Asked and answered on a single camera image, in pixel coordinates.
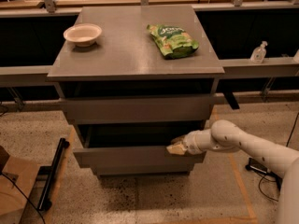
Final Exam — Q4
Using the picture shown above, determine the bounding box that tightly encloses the black cable right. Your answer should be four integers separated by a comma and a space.
257, 110, 299, 203

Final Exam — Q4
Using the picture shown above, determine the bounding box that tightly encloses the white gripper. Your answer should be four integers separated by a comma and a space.
166, 132, 206, 156

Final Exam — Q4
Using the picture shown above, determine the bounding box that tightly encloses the grey drawer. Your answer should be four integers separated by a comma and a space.
92, 164, 194, 175
74, 121, 205, 168
61, 95, 215, 124

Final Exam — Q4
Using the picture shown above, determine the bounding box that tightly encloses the black cable left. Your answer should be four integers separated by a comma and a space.
0, 171, 47, 224

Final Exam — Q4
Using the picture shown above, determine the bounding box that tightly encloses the grey top drawer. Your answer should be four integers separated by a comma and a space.
61, 95, 215, 124

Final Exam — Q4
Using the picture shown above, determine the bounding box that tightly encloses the grey drawer cabinet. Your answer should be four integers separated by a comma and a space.
47, 5, 225, 177

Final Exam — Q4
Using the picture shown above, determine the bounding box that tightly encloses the small black floor box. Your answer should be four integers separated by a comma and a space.
245, 158, 270, 175

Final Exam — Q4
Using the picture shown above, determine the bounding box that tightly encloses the white paper bowl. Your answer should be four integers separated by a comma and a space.
64, 23, 102, 47

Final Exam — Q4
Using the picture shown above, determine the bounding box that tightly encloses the grey metal rail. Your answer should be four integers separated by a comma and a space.
0, 57, 299, 87

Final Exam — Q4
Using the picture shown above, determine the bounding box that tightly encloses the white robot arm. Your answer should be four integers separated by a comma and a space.
166, 119, 299, 224

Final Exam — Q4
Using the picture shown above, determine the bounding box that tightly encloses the black cable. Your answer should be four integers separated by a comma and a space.
257, 110, 299, 203
0, 171, 47, 224

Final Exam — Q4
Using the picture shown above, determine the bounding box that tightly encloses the grey bottom drawer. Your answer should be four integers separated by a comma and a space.
92, 164, 194, 175

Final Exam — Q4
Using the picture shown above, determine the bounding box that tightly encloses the black stand leg left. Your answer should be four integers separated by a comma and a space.
37, 138, 69, 211

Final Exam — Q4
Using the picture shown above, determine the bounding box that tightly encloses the green chip bag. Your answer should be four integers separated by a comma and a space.
147, 24, 199, 59

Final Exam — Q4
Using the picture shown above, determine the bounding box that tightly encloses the wooden board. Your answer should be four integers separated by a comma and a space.
0, 156, 39, 224

